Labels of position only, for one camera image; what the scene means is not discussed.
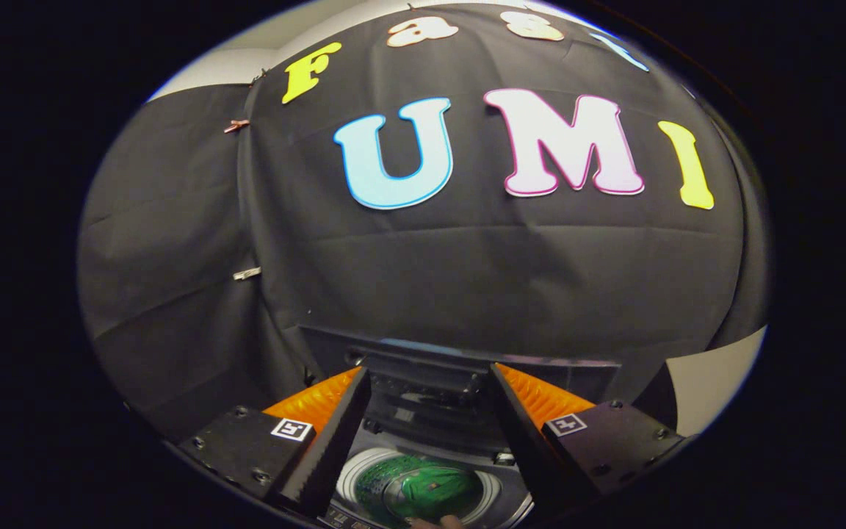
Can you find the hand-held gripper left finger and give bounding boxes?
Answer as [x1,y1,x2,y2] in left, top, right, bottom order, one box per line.
[176,366,372,517]

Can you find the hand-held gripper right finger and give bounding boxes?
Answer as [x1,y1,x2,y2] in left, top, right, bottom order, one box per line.
[488,362,687,515]

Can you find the green polo shirt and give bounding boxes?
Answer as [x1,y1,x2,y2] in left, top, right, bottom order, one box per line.
[386,465,484,519]

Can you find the black backdrop cloth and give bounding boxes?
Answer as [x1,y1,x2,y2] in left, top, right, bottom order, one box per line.
[76,4,770,442]

